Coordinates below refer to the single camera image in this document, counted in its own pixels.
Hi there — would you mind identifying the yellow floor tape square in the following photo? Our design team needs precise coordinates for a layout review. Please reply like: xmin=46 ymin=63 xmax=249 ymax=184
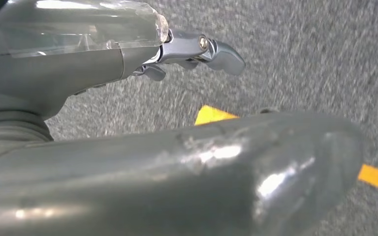
xmin=193 ymin=105 xmax=378 ymax=236

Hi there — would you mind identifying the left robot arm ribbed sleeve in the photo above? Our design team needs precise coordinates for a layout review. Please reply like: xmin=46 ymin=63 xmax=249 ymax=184
xmin=0 ymin=110 xmax=54 ymax=165

